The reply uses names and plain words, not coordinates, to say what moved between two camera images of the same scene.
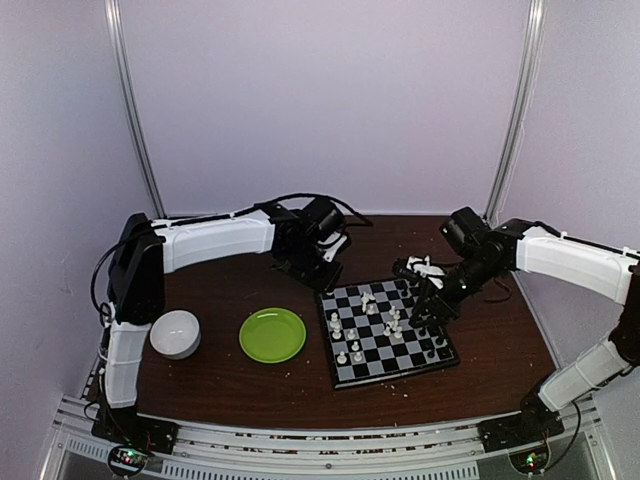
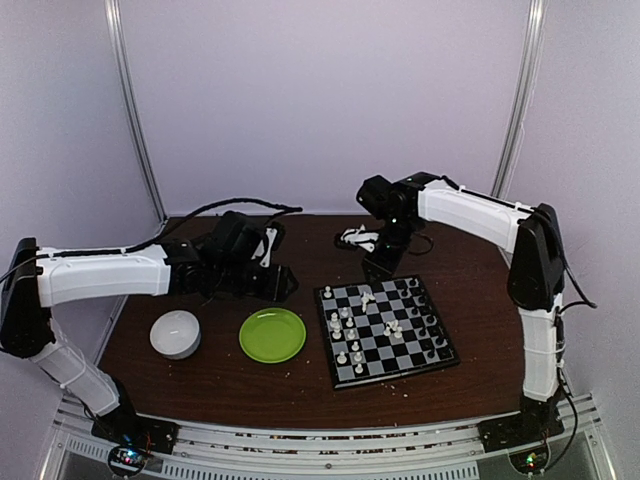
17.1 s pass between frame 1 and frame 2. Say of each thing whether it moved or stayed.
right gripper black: moved
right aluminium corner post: stayed
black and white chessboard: stayed
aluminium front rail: stayed
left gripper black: moved
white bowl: stayed
